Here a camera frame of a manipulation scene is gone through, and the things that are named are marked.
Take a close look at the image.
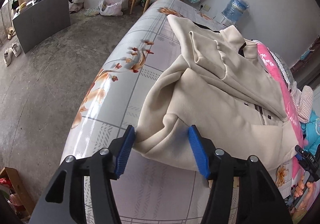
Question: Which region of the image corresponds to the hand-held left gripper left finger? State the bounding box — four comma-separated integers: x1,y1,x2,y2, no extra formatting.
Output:
29,125,137,224

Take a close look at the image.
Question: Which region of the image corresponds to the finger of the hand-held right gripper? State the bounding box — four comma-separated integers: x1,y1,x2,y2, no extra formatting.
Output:
294,145,320,182

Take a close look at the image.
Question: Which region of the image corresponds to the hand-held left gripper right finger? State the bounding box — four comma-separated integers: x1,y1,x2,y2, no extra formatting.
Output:
187,125,293,224

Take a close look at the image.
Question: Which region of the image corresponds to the cream zip jacket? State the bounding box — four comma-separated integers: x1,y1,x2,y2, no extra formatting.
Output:
131,14,304,172

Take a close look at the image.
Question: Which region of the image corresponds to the person's right hand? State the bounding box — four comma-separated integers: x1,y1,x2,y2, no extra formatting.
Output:
292,181,316,213

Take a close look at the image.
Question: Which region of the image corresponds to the floral checked bed sheet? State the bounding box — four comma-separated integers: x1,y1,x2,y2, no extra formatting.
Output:
60,0,300,224

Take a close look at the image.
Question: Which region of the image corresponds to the pink checked pillow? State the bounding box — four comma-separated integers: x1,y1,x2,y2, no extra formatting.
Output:
290,85,314,123

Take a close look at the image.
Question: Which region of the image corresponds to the dark wooden door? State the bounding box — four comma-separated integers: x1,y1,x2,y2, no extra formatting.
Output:
290,36,320,89

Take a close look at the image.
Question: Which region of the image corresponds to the pink floral blanket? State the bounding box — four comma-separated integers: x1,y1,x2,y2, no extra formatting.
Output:
255,41,320,217

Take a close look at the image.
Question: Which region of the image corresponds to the lace-trimmed pillow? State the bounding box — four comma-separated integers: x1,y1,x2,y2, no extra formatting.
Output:
269,51,298,89

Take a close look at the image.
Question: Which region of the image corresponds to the blue hanging face mask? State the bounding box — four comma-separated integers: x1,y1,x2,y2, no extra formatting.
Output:
300,49,316,60

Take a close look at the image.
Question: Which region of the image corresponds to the cardboard box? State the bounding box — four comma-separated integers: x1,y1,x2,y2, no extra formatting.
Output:
0,167,35,217

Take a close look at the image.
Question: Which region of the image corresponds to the white water dispenser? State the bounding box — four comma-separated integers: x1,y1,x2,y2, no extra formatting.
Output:
220,12,238,27

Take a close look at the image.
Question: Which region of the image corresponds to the floral cloth on floor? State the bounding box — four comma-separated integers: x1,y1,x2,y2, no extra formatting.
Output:
84,6,100,17

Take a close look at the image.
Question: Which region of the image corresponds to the white plastic bag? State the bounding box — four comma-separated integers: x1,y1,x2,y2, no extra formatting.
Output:
98,0,123,16

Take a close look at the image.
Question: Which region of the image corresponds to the blue water jug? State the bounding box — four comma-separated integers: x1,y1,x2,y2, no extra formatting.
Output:
222,0,250,22

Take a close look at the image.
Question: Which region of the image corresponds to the grey cabinet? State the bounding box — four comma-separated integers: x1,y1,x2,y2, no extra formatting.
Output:
12,0,71,54

